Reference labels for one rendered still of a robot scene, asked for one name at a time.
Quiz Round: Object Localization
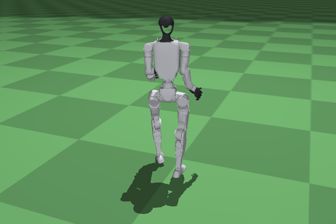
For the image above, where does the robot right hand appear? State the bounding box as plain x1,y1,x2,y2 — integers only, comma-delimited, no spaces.
189,87,202,100

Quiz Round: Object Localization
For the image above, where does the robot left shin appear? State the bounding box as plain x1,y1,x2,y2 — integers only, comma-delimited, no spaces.
151,119,162,156

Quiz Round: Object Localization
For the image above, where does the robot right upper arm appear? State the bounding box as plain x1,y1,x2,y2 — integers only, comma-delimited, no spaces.
178,42,190,76

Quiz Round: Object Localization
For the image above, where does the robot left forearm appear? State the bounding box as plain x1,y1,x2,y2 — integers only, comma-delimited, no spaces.
145,68,155,81

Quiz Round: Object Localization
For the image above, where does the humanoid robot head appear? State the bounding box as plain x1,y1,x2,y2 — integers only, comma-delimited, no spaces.
159,15,174,42

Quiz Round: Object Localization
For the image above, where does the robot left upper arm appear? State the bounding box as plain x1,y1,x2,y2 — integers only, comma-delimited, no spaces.
143,42,154,76

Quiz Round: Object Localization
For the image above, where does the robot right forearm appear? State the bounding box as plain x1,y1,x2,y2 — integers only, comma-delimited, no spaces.
182,68,196,92

